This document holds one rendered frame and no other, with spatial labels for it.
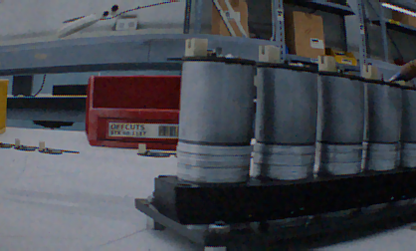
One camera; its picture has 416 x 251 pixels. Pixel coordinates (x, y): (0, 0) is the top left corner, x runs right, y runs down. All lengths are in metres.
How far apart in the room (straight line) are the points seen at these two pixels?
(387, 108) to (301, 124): 0.05
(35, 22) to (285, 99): 4.53
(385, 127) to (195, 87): 0.09
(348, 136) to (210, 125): 0.06
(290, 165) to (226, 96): 0.03
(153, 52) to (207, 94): 2.36
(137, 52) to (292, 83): 2.35
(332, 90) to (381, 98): 0.03
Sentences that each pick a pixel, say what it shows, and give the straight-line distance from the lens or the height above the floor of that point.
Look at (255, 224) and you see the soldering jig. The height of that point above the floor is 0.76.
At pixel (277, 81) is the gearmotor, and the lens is 0.27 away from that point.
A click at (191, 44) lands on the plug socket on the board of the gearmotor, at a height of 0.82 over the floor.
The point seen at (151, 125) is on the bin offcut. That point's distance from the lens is 0.61.
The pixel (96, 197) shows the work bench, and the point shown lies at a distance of 0.33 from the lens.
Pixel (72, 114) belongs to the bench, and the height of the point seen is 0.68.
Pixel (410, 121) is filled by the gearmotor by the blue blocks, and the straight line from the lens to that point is 0.31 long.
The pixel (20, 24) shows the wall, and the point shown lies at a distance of 4.79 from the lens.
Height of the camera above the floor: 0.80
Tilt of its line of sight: 3 degrees down
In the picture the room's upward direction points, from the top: 3 degrees clockwise
